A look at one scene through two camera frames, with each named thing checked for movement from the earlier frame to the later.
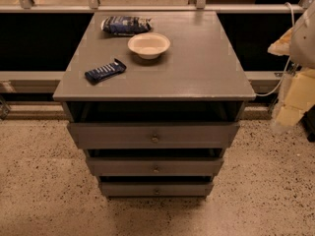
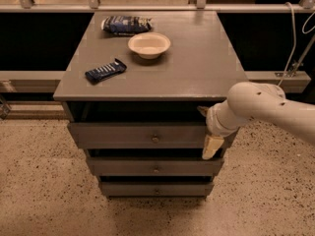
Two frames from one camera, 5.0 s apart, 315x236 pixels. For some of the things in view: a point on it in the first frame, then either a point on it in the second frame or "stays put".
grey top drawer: (154, 136) stays put
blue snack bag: (125, 26) stays put
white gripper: (304, 39) to (214, 121)
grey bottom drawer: (156, 188) stays put
